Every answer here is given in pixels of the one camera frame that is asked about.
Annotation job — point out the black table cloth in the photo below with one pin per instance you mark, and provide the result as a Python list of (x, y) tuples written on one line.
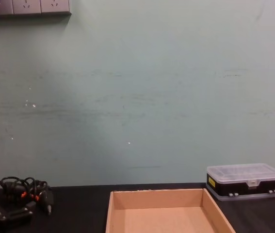
[(79, 213)]

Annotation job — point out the shallow brown cardboard tray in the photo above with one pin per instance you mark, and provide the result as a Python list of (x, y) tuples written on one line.
[(166, 218)]

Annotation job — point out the clear plastic case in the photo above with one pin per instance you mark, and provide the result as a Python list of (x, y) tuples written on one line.
[(244, 187)]

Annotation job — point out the grey wall socket panel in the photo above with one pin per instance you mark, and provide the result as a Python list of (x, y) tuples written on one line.
[(28, 6)]

